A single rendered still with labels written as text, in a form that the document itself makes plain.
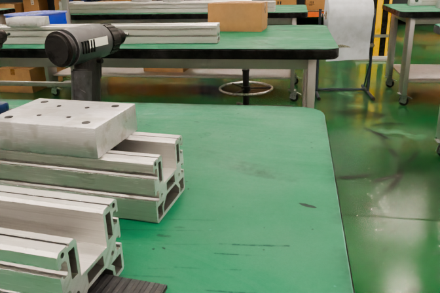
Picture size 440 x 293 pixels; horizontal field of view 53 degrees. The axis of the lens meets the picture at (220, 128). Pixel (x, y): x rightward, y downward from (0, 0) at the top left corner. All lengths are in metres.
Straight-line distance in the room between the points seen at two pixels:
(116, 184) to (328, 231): 0.27
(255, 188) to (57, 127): 0.29
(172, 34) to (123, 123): 1.49
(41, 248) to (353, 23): 3.73
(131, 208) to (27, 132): 0.16
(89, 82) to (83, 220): 0.38
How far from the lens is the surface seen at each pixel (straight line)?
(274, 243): 0.53
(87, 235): 0.47
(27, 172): 0.64
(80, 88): 0.78
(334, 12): 3.96
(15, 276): 0.43
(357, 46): 4.07
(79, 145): 0.57
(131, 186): 0.56
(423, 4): 4.40
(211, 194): 0.63
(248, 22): 2.46
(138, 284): 0.47
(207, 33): 2.04
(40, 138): 0.60
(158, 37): 2.10
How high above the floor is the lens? 1.07
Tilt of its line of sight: 19 degrees down
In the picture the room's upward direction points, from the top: 1 degrees counter-clockwise
